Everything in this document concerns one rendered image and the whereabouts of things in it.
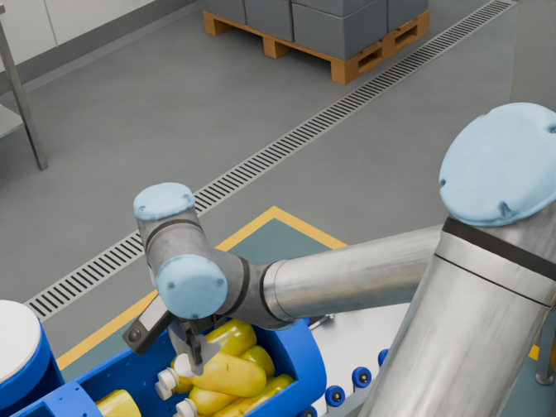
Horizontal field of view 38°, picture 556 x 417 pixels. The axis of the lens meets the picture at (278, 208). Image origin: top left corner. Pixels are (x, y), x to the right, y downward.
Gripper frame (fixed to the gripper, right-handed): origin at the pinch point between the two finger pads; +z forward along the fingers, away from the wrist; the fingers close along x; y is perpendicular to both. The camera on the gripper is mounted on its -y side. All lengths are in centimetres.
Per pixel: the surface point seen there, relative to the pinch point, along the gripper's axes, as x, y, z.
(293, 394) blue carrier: -8.7, 15.5, 12.8
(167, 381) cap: 9.3, -1.1, 12.2
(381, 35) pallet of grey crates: 223, 255, 107
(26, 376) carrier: 41, -20, 24
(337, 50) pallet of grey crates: 224, 222, 104
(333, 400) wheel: -5.6, 27.1, 27.4
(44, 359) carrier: 45, -15, 26
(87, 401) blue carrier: 5.4, -17.3, 0.7
